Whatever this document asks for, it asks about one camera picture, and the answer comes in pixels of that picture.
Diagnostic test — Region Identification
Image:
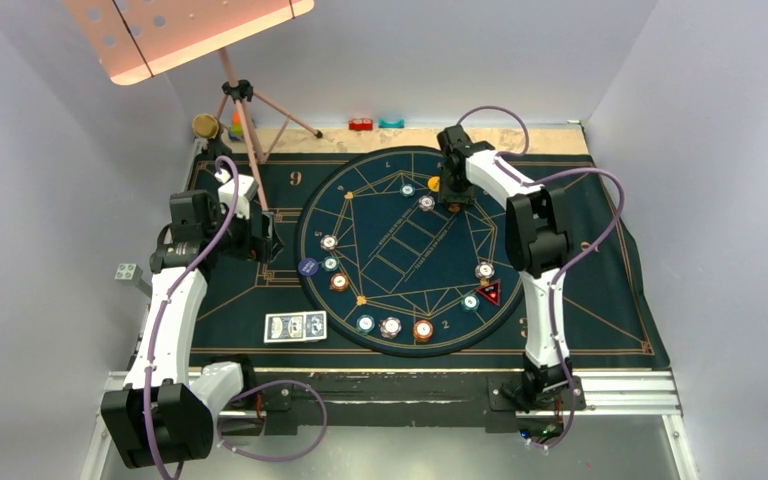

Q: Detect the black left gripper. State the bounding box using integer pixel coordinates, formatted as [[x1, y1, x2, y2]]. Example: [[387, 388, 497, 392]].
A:
[[202, 199, 281, 263]]

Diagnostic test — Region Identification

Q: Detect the green blue poker chip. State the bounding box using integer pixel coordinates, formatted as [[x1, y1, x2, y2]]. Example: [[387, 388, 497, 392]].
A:
[[461, 294, 480, 312], [399, 184, 416, 198], [322, 256, 340, 272]]

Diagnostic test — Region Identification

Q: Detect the blue playing card deck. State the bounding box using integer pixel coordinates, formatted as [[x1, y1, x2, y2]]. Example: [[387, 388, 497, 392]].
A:
[[263, 311, 328, 344]]

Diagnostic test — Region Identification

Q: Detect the red triangular dealer button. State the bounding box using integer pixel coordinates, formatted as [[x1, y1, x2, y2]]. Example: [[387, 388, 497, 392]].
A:
[[476, 280, 502, 306]]

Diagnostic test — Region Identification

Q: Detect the green blue chip stack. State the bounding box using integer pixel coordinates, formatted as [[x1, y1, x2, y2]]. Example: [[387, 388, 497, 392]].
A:
[[355, 314, 376, 335]]

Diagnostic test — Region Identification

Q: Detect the orange chip stack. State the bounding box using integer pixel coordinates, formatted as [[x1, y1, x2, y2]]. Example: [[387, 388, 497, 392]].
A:
[[413, 319, 434, 344]]

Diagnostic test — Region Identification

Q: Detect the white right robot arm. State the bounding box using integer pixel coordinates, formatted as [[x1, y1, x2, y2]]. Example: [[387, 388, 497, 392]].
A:
[[437, 125, 574, 411]]

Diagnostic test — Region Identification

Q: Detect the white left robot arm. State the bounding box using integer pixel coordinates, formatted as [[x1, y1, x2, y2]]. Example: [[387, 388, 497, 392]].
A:
[[100, 185, 283, 469]]

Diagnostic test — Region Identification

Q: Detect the yellow big blind button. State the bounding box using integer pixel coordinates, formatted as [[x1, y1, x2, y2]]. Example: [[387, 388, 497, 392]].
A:
[[427, 176, 441, 193]]

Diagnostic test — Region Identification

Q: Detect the purple small blind button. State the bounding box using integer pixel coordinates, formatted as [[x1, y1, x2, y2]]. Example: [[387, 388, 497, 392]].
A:
[[297, 257, 320, 277]]

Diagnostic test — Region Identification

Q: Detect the teal toy block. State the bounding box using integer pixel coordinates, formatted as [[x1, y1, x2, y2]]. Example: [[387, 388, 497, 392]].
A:
[[378, 119, 405, 129]]

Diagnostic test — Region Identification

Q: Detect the round blue poker mat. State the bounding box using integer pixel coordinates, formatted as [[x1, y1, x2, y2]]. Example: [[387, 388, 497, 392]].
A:
[[294, 146, 525, 358]]

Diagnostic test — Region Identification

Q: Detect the colourful stacking toy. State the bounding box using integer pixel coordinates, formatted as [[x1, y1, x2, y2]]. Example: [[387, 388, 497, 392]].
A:
[[228, 111, 245, 142]]

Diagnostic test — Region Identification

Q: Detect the red toy block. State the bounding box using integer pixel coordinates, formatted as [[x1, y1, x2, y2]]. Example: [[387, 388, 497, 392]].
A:
[[348, 118, 375, 131]]

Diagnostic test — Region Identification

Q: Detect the brass round knob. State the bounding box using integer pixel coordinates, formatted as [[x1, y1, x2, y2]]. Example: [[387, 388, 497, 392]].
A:
[[191, 113, 222, 140]]

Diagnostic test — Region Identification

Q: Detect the grey lego block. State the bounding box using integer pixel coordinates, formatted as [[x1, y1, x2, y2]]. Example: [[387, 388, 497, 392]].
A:
[[115, 263, 142, 282]]

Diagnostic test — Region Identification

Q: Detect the pink music stand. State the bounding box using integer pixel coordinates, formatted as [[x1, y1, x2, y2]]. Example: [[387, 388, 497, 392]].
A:
[[64, 0, 322, 182]]

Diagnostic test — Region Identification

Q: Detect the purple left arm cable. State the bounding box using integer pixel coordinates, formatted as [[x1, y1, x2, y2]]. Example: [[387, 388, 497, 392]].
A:
[[141, 154, 328, 480]]

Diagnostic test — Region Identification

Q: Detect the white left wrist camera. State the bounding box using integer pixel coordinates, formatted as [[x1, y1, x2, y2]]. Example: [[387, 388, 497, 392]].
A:
[[214, 169, 259, 220]]

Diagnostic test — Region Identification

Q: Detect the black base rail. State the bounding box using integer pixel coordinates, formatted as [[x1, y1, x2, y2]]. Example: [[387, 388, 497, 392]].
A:
[[220, 368, 587, 436]]

